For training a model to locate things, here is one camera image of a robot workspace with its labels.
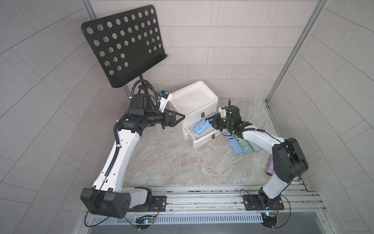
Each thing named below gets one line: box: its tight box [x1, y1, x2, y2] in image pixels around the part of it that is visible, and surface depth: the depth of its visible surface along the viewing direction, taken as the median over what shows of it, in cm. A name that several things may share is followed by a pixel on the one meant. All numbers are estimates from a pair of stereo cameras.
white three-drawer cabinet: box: [170, 80, 222, 149], surface depth 87 cm
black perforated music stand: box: [80, 4, 168, 95], surface depth 64 cm
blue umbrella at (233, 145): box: [224, 134, 244, 156], surface depth 91 cm
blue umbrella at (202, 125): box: [193, 113, 217, 136], surface depth 84 cm
